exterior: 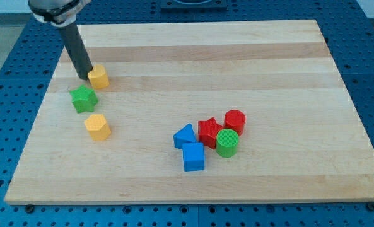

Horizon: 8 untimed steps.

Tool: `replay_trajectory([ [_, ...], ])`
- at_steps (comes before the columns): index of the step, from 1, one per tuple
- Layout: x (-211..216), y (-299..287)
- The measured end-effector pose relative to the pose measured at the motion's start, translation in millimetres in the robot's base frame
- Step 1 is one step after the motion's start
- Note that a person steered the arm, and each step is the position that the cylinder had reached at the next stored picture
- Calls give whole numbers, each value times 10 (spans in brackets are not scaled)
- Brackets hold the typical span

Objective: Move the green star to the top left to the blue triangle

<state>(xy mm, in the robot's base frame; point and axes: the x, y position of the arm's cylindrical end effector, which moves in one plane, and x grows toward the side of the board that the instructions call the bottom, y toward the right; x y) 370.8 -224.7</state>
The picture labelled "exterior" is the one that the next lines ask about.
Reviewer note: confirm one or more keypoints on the green cylinder block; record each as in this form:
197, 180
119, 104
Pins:
226, 143

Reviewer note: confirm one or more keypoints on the blue triangle block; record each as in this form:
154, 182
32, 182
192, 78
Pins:
184, 135

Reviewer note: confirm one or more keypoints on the green star block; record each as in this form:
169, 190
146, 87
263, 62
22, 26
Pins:
83, 99

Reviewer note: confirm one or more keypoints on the red star block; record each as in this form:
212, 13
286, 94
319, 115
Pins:
207, 132

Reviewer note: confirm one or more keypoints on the red cylinder block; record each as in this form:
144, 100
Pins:
235, 120

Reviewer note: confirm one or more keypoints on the light wooden board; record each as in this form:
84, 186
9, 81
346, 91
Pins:
303, 140

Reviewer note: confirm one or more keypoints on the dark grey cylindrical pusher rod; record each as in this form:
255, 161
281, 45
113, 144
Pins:
76, 50

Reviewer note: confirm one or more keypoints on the yellow hexagon block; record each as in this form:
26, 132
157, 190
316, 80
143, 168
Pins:
97, 127

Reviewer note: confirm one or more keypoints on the yellow heart block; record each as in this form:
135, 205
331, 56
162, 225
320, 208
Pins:
98, 77

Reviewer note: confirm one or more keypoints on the blue cube block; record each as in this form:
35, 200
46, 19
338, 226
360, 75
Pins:
193, 156

